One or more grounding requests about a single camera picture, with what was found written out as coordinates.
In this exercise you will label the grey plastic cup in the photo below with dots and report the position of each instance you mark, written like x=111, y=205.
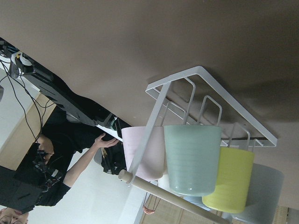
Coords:
x=263, y=196

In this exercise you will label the black tool holder block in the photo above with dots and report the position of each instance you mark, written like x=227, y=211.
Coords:
x=84, y=109

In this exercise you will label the person in black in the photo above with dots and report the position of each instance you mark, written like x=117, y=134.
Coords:
x=54, y=162

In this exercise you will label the white wire cup rack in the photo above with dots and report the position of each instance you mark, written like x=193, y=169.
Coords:
x=158, y=90

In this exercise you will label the yellow plastic cup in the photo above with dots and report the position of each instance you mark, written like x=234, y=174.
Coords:
x=233, y=179

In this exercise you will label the green plastic cup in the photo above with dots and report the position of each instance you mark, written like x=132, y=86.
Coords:
x=192, y=156

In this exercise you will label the wooden rack handle rod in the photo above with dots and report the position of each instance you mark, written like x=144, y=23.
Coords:
x=127, y=177

